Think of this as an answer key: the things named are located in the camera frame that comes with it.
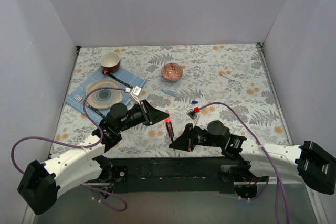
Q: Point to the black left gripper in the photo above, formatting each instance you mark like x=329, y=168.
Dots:
x=146, y=113

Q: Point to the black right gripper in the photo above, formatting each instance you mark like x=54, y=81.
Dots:
x=190, y=139

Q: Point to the black orange marker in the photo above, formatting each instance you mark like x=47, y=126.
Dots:
x=170, y=130

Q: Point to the pink pen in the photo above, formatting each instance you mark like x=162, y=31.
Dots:
x=172, y=138

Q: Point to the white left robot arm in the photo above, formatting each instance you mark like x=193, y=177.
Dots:
x=43, y=183

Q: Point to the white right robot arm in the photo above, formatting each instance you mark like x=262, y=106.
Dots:
x=308, y=163

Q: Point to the light blue marker pen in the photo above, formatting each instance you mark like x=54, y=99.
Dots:
x=171, y=93

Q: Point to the blue checked cloth napkin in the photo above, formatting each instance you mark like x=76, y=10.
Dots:
x=95, y=114

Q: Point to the orange patterned bowl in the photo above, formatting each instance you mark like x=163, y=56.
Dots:
x=172, y=72

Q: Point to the beige blue ringed plate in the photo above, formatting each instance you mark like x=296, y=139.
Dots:
x=104, y=98

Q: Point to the floral tablecloth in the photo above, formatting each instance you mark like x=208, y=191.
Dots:
x=229, y=82

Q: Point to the red brown ceramic mug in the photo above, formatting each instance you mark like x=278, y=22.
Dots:
x=110, y=63

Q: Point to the silver fork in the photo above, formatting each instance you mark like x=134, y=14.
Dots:
x=80, y=100

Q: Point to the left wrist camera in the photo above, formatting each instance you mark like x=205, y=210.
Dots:
x=134, y=94

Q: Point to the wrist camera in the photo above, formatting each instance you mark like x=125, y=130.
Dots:
x=193, y=114
x=134, y=94

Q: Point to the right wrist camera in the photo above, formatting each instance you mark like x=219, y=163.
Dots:
x=193, y=114

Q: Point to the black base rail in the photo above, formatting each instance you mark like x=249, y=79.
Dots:
x=181, y=174

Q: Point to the black handled knife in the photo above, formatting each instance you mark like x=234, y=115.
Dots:
x=120, y=81

